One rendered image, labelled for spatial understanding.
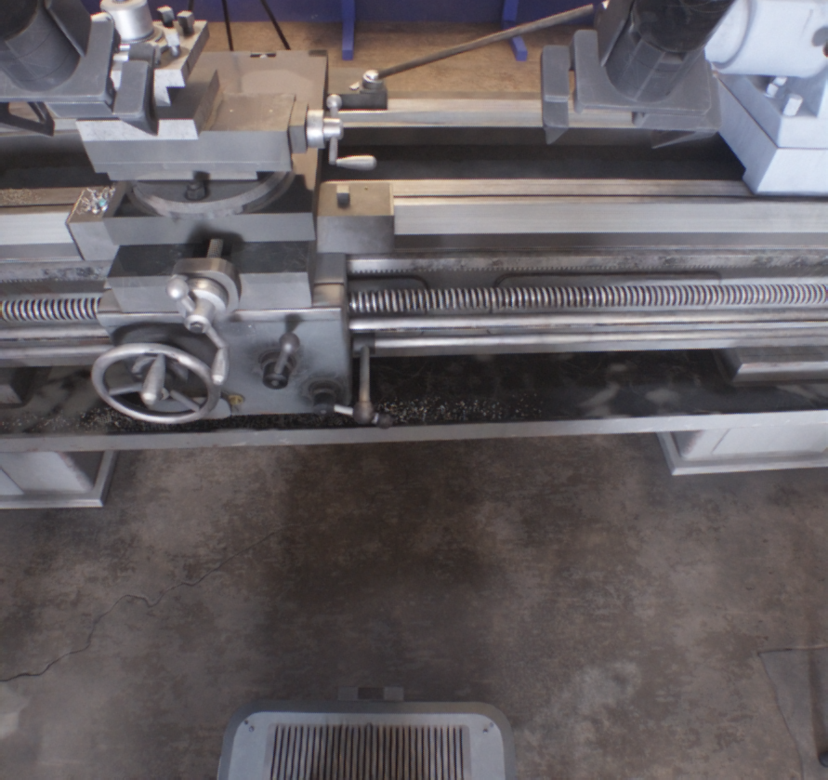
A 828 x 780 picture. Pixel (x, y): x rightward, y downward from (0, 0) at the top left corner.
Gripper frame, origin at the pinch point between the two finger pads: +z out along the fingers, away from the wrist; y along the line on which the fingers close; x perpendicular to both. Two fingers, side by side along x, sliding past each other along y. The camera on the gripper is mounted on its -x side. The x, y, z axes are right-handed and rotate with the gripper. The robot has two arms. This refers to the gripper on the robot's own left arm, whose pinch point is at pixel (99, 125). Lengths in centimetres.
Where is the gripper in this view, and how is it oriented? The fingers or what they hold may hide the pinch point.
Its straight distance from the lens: 62.9
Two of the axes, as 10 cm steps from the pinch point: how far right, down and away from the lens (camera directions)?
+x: -0.1, 9.9, -1.7
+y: -10.0, -0.2, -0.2
